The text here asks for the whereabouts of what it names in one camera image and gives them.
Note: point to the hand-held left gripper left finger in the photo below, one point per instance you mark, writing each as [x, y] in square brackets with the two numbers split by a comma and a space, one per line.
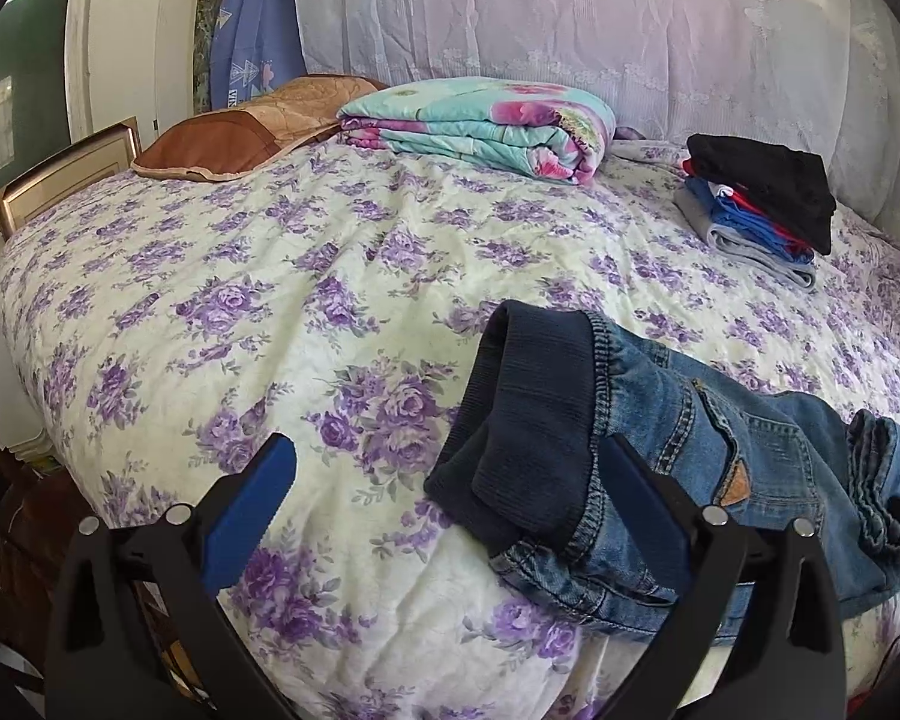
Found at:
[249, 511]

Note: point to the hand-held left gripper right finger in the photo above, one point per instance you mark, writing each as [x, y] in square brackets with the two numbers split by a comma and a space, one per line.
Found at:
[641, 511]

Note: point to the blue denim pants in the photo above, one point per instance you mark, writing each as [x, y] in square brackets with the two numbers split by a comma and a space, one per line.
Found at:
[765, 457]

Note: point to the purple floral bedspread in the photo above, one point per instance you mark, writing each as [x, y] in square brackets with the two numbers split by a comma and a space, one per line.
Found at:
[270, 277]

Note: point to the wooden chair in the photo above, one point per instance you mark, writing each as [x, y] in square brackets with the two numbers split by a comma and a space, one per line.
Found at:
[0, 465]

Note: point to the folded grey garment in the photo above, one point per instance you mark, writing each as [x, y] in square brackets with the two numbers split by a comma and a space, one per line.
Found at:
[735, 247]

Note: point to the folded red blue garment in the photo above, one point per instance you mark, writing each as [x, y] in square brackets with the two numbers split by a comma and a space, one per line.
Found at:
[750, 229]

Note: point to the stack of folded clothes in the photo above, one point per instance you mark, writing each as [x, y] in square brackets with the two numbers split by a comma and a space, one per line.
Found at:
[772, 180]

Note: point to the brown quilted pillow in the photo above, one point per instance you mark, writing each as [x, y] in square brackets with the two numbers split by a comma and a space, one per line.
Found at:
[232, 135]

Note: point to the folded teal pink floral quilt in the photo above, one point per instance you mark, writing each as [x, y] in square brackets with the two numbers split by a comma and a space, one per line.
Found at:
[480, 120]

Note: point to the mottled green panel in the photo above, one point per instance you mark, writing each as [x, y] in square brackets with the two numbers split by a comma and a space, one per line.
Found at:
[195, 37]

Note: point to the white lace headboard cover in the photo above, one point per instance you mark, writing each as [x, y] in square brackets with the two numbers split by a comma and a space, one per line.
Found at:
[607, 30]

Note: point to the blue printed hanging cloth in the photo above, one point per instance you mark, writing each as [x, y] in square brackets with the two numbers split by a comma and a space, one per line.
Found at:
[259, 22]

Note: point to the green window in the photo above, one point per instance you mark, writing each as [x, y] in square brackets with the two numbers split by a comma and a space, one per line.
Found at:
[15, 75]

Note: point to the gold picture frame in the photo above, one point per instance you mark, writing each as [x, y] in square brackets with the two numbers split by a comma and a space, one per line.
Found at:
[60, 176]

